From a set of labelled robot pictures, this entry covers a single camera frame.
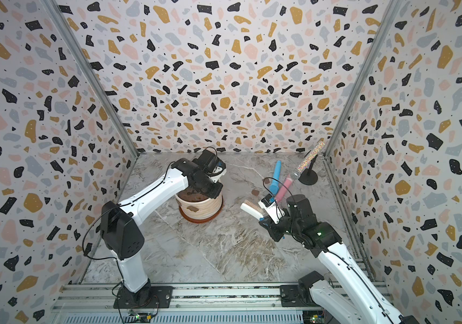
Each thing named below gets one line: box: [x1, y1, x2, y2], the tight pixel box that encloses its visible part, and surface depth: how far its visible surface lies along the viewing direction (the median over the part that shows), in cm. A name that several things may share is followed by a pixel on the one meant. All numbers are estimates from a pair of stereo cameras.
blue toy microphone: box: [269, 160, 282, 201], surface depth 105 cm
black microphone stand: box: [297, 153, 319, 186], surface depth 112 cm
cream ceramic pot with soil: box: [174, 186, 223, 220], surface depth 85 cm
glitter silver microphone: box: [290, 141, 326, 180], surface depth 97 cm
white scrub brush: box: [239, 199, 265, 221], surface depth 74 cm
